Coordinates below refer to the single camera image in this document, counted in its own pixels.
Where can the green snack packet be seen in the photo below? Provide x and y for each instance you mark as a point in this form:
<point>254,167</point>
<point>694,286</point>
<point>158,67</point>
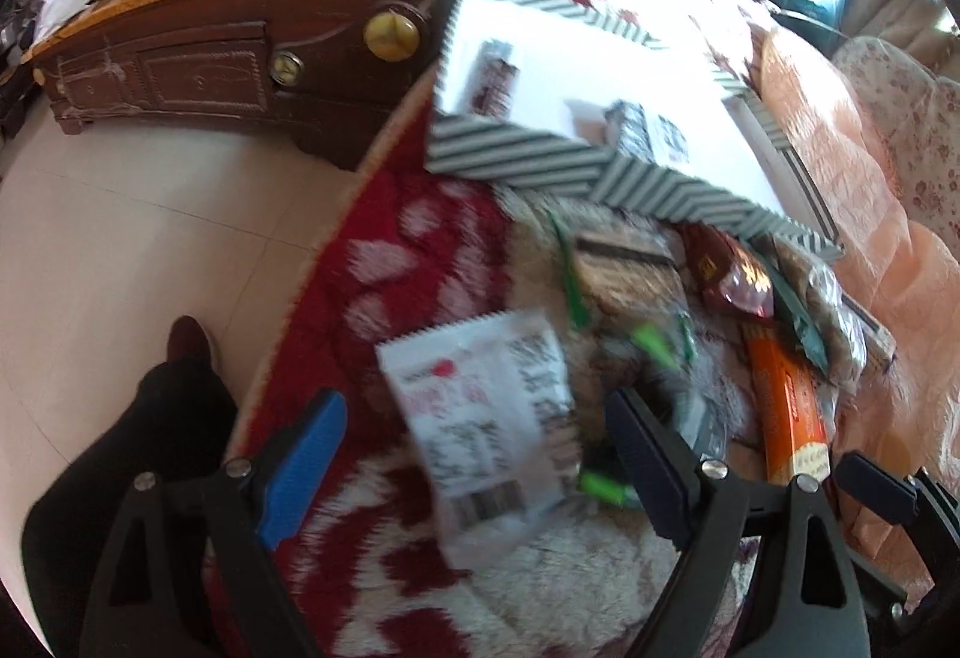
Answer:
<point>570,275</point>

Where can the cracker packet with black window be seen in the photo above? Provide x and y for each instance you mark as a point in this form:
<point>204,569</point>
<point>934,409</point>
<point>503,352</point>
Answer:
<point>626,272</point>

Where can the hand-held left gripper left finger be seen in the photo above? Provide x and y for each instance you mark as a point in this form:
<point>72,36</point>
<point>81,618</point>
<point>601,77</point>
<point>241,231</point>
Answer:
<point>300,470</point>

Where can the teal snack packet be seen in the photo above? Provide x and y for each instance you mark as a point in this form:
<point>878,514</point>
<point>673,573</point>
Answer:
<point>795,320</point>

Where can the peach textured blanket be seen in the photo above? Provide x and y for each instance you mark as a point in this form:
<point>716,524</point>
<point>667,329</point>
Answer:
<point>862,178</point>

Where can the red candy packet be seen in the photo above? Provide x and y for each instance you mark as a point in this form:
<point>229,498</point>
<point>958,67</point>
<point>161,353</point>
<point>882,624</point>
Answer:
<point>724,275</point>

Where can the brown shoe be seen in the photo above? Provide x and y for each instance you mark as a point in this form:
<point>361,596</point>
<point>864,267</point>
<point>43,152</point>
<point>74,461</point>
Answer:
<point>187,337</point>

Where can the red white floral blanket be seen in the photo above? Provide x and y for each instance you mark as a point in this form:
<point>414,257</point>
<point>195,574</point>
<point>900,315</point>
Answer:
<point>337,328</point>

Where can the person's leg in black pants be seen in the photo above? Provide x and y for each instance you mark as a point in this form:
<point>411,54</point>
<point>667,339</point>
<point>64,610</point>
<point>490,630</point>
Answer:
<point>112,478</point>

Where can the dark packet with green trim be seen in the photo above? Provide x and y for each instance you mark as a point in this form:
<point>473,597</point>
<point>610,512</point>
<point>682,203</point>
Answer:
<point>690,410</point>

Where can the floral pillow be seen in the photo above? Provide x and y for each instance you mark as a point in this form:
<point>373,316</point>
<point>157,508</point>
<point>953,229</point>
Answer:
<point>915,126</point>

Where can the white snack packet red logo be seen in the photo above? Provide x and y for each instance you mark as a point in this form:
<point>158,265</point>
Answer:
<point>480,418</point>

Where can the clear walnut cake packet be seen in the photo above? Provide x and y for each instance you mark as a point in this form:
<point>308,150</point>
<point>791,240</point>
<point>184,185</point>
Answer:
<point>836,317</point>

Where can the orange cracker packet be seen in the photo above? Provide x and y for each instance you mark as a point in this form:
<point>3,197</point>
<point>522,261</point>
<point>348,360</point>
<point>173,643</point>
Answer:
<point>787,403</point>

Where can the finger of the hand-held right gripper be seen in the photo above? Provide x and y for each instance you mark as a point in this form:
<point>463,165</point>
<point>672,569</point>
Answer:
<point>874,487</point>

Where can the grey white snack packet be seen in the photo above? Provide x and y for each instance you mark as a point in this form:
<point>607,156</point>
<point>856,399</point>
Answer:
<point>645,129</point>

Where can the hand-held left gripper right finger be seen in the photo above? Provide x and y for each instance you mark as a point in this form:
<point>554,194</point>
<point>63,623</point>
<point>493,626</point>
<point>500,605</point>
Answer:
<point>649,470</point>

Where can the grey white striped box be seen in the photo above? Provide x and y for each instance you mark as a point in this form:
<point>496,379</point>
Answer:
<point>562,51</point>

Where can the dark cluttered shelf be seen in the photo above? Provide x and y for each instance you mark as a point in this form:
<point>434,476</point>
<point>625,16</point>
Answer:
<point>15,43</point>

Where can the brown wooden cabinet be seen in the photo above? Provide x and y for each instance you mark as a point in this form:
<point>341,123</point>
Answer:
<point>225,66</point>

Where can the dark brown snack packet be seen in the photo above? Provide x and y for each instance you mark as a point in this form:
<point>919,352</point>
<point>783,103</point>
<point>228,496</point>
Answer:
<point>491,77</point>

